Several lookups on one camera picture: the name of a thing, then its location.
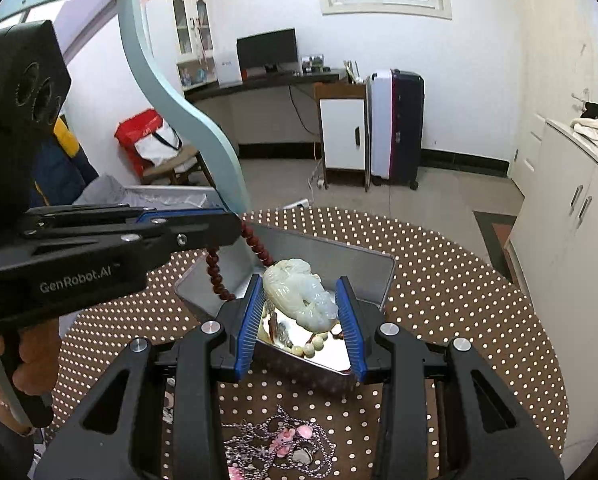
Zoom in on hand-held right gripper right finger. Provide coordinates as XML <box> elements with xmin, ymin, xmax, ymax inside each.
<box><xmin>335</xmin><ymin>275</ymin><xmax>565</xmax><ymax>480</ymax></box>

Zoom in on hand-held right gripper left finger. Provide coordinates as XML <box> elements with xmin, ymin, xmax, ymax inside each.
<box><xmin>34</xmin><ymin>275</ymin><xmax>267</xmax><ymax>480</ymax></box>

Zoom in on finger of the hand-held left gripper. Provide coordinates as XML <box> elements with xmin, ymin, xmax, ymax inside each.
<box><xmin>21</xmin><ymin>212</ymin><xmax>243</xmax><ymax>267</ymax></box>
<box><xmin>26</xmin><ymin>203</ymin><xmax>226</xmax><ymax>226</ymax></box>

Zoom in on dark red bead bracelet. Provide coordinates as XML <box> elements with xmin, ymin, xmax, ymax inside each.
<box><xmin>205</xmin><ymin>220</ymin><xmax>276</xmax><ymax>304</ymax></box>

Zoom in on rectangular metal tin box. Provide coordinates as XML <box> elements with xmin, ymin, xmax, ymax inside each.
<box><xmin>174</xmin><ymin>224</ymin><xmax>398</xmax><ymax>395</ymax></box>

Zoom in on pale green jade carving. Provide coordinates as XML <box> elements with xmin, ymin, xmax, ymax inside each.
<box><xmin>262</xmin><ymin>258</ymin><xmax>339</xmax><ymax>334</ymax></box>

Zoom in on silver chains pink charms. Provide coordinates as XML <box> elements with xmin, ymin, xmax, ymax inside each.
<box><xmin>223</xmin><ymin>404</ymin><xmax>338</xmax><ymax>480</ymax></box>

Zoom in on person's left hand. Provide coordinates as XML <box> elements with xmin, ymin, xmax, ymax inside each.
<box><xmin>0</xmin><ymin>317</ymin><xmax>63</xmax><ymax>437</ymax></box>

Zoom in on wooden chair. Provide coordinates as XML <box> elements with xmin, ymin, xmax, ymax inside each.
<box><xmin>141</xmin><ymin>145</ymin><xmax>216</xmax><ymax>189</ymax></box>

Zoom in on yellow and navy jacket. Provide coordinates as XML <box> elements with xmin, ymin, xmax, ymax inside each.
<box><xmin>29</xmin><ymin>114</ymin><xmax>100</xmax><ymax>206</ymax></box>

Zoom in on white tote bag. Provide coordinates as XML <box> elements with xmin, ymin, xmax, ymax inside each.
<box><xmin>135</xmin><ymin>125</ymin><xmax>184</xmax><ymax>166</ymax></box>

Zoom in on grey blanket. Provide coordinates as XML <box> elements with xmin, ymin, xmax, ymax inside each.
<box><xmin>71</xmin><ymin>175</ymin><xmax>130</xmax><ymax>206</ymax></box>

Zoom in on red shopping bag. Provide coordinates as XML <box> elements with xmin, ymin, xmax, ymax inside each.
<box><xmin>115</xmin><ymin>108</ymin><xmax>168</xmax><ymax>177</ymax></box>

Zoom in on brown polka dot tablecloth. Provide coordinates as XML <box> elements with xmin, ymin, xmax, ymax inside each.
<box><xmin>44</xmin><ymin>206</ymin><xmax>571</xmax><ymax>480</ymax></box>

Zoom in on white carton box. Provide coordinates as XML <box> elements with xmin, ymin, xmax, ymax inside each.
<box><xmin>216</xmin><ymin>55</ymin><xmax>244</xmax><ymax>86</ymax></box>

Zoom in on dark wooden desk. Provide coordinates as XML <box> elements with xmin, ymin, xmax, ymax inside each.
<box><xmin>184</xmin><ymin>67</ymin><xmax>351</xmax><ymax>159</ymax></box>

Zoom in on small white cabinet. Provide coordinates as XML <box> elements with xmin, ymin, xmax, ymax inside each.
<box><xmin>313</xmin><ymin>82</ymin><xmax>368</xmax><ymax>186</ymax></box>

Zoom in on white glass door cabinet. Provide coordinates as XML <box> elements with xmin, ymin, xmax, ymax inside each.
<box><xmin>151</xmin><ymin>0</ymin><xmax>218</xmax><ymax>94</ymax></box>

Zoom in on black computer monitor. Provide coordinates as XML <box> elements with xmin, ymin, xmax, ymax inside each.
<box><xmin>236</xmin><ymin>28</ymin><xmax>299</xmax><ymax>74</ymax></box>

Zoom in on black and white suitcase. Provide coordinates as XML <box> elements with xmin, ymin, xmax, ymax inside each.
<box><xmin>366</xmin><ymin>68</ymin><xmax>425</xmax><ymax>191</ymax></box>

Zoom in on leaning picture frames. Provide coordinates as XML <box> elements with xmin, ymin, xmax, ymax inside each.
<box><xmin>343</xmin><ymin>59</ymin><xmax>366</xmax><ymax>84</ymax></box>

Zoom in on white sideboard cabinet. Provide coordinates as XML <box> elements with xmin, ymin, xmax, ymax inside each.
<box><xmin>509</xmin><ymin>118</ymin><xmax>598</xmax><ymax>462</ymax></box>

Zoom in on white crumpled cloth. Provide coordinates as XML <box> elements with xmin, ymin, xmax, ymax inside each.
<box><xmin>570</xmin><ymin>117</ymin><xmax>598</xmax><ymax>149</ymax></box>

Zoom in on cream panel door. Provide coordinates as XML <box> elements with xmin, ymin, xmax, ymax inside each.
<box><xmin>508</xmin><ymin>0</ymin><xmax>598</xmax><ymax>197</ymax></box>

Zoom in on beige bead bracelet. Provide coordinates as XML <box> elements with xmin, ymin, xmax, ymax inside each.
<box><xmin>257</xmin><ymin>310</ymin><xmax>348</xmax><ymax>361</ymax></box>

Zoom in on light blue loft bed frame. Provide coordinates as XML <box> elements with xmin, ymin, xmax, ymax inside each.
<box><xmin>0</xmin><ymin>0</ymin><xmax>253</xmax><ymax>214</ymax></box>

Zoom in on black cable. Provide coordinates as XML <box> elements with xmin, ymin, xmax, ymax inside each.
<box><xmin>288</xmin><ymin>84</ymin><xmax>321</xmax><ymax>137</ymax></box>

